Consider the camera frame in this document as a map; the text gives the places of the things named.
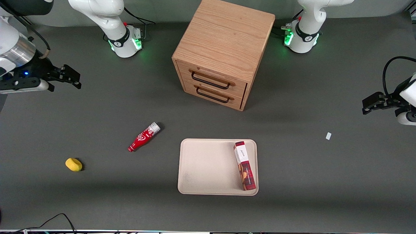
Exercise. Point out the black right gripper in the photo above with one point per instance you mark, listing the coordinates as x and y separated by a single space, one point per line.
39 67

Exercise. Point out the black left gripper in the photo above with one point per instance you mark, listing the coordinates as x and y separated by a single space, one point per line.
391 98

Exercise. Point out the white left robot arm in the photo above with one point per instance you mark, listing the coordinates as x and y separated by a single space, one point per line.
308 19

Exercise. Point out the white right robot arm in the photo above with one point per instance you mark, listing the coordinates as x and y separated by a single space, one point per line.
107 16

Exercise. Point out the red coke bottle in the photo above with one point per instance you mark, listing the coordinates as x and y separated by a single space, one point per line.
142 138

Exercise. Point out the beige plastic tray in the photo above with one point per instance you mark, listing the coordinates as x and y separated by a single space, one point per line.
208 169

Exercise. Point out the yellow lemon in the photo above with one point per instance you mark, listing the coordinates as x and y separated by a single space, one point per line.
73 164

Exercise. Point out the wooden drawer front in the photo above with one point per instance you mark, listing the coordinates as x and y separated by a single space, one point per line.
237 100
183 70

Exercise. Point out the red plaid biscuit box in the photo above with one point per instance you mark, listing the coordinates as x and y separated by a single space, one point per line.
245 169

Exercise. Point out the wooden drawer cabinet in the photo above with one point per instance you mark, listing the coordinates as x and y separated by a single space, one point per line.
227 39

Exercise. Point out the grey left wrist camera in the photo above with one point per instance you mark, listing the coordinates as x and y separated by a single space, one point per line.
408 118

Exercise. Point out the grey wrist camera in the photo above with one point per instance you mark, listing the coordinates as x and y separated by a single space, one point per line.
408 118
29 88

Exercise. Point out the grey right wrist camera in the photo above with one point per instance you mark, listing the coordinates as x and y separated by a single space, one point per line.
29 88

